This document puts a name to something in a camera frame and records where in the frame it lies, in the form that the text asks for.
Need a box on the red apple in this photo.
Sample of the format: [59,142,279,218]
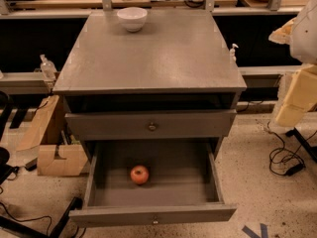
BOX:
[130,166,150,185]

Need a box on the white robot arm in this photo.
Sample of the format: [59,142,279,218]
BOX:
[268,0,317,127]

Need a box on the grey wooden drawer cabinet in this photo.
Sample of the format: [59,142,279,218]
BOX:
[53,9,248,229]

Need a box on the closed grey top drawer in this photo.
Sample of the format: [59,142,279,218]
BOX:
[65,110,236,141]

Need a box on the open grey middle drawer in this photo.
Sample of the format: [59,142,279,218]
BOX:
[70,139,236,227]

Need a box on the small white pump bottle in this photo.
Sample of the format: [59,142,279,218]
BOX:
[229,44,239,61]

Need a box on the white ceramic bowl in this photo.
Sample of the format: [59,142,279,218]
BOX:
[117,7,148,33]

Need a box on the brown cardboard box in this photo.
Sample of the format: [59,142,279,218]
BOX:
[16,95,88,177]

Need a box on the clear plastic sanitizer bottle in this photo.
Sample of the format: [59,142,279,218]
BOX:
[40,55,56,80]

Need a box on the black power adapter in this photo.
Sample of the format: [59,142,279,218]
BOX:
[285,164,305,177]

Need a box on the black stand leg right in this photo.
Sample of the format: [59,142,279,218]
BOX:
[286,128,317,163]

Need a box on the black cable on floor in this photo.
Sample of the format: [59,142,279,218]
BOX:
[265,121,317,177]

